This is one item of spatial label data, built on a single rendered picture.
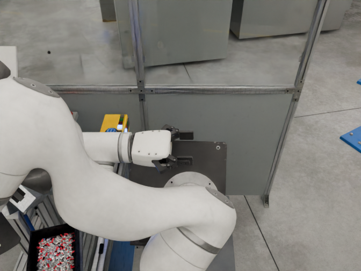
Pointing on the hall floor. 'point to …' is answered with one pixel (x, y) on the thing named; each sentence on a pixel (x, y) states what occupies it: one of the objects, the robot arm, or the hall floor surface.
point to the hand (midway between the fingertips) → (189, 147)
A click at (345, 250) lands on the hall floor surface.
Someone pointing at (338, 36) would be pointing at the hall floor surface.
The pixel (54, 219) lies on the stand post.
